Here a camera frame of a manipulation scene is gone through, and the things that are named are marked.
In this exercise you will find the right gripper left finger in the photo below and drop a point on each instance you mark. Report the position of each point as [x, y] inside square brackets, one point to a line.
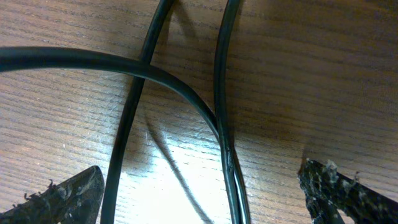
[76, 200]

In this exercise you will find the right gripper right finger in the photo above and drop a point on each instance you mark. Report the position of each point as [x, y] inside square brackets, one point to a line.
[327, 191]

